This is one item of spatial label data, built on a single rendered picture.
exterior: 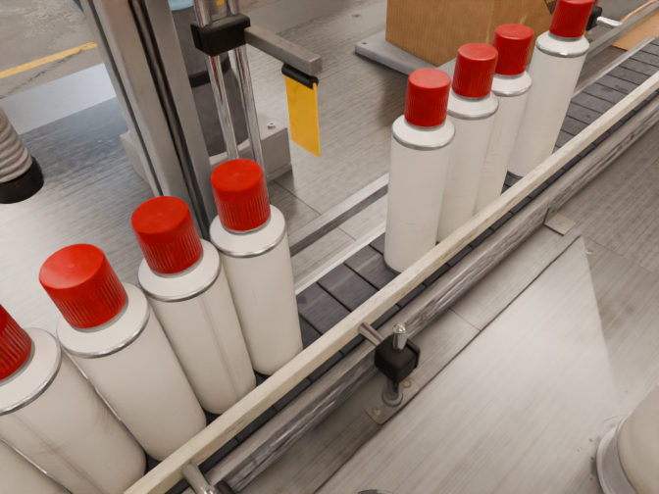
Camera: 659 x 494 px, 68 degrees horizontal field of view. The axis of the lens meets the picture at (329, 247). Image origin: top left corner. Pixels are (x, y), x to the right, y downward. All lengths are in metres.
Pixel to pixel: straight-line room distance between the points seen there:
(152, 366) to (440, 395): 0.24
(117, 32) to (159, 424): 0.26
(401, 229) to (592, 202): 0.34
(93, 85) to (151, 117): 0.65
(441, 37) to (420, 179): 0.53
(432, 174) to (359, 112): 0.44
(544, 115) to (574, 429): 0.33
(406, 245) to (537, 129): 0.22
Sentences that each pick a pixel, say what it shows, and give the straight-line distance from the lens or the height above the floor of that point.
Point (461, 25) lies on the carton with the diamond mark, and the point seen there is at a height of 0.94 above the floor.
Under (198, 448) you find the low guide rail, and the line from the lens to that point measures 0.39.
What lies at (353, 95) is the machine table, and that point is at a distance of 0.90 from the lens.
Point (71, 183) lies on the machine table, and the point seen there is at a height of 0.83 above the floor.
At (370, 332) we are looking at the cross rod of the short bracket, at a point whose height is 0.91.
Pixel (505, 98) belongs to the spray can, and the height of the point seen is 1.03.
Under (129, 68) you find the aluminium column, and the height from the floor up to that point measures 1.11.
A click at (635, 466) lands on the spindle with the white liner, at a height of 0.93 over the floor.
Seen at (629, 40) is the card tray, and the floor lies 0.83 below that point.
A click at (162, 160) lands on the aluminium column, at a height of 1.03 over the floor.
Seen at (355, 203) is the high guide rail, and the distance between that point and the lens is 0.46.
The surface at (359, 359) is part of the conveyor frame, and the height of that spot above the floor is 0.88.
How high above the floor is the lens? 1.27
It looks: 46 degrees down
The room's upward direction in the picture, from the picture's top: 3 degrees counter-clockwise
